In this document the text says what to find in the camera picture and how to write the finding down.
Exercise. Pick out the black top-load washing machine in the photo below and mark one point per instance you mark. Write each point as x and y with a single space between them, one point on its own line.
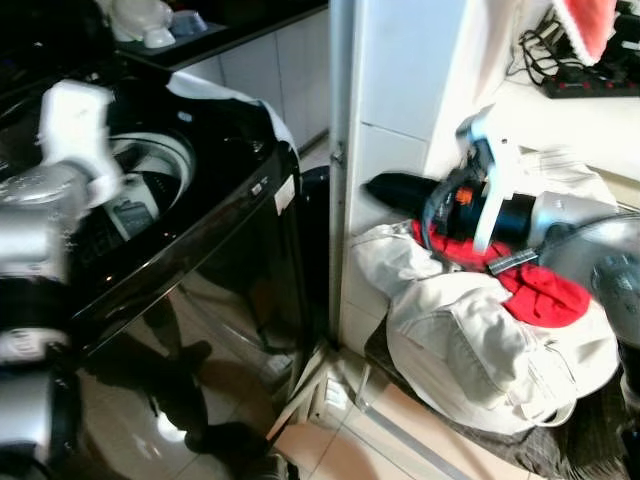
215 300

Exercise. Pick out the small blue box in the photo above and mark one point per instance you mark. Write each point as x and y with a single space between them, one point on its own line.
188 22

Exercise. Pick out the white cabinet column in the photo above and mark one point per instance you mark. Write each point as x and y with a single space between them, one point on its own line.
395 90

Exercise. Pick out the cream white jacket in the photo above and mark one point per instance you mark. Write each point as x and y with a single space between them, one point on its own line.
470 350

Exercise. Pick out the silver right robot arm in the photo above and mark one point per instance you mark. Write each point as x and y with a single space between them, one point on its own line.
590 255

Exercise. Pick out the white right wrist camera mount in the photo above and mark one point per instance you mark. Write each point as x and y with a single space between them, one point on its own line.
497 195

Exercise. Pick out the dark kitchen countertop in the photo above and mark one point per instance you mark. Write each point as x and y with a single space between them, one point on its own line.
250 28

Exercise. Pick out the red garment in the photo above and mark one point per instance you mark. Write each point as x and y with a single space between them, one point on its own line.
545 295

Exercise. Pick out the white cloth on washer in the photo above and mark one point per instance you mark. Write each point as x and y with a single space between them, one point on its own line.
235 100

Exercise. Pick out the black power strip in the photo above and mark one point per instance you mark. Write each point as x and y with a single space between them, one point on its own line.
590 87

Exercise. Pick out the pink cloth with white trim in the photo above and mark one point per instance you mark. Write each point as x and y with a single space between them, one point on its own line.
590 25

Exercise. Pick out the white plastic container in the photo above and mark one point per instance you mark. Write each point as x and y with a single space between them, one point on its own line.
140 20

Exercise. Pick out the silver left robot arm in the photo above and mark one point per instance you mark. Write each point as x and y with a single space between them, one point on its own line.
30 225

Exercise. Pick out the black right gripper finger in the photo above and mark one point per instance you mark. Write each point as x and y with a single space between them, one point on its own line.
400 184
400 202

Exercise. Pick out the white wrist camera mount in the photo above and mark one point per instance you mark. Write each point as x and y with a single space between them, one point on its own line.
497 195
76 125

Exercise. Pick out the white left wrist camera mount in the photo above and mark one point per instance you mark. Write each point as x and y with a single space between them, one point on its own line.
76 125

